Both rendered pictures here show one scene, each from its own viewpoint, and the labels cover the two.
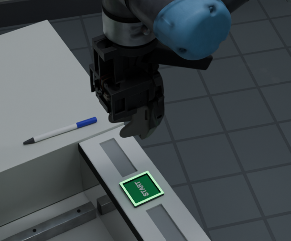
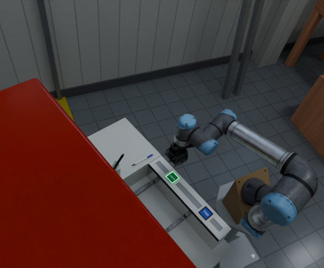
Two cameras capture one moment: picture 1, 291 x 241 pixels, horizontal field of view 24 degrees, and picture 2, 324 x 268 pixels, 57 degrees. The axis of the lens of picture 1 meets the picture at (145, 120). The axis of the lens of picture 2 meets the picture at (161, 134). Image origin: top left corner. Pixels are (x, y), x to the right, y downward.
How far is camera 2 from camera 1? 0.64 m
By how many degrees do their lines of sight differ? 14
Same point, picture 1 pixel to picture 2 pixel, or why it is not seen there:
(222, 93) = (162, 119)
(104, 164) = (158, 170)
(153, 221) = (178, 187)
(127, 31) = (183, 143)
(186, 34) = (209, 151)
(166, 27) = (202, 149)
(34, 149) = (135, 167)
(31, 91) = (128, 145)
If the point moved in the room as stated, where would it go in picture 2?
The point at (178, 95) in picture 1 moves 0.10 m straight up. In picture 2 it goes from (146, 122) to (146, 115)
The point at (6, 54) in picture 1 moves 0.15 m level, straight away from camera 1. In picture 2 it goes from (115, 132) to (107, 115)
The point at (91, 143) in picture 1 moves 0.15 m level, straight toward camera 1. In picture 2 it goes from (152, 163) to (160, 186)
